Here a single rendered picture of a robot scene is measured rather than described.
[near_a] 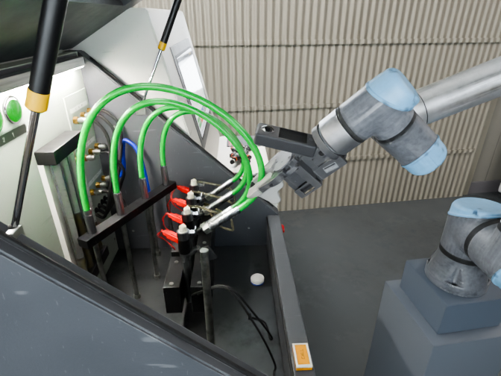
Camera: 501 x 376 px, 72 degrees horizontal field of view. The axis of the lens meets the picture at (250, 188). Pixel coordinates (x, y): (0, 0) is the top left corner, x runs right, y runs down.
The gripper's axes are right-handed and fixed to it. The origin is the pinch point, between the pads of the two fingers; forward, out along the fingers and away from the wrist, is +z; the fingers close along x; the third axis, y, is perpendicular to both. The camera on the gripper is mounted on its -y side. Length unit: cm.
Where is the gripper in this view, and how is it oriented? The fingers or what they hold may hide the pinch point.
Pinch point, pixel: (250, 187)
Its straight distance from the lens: 73.5
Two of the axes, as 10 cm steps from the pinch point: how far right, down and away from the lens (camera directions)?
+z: -6.5, 5.0, 5.7
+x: 1.9, -6.2, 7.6
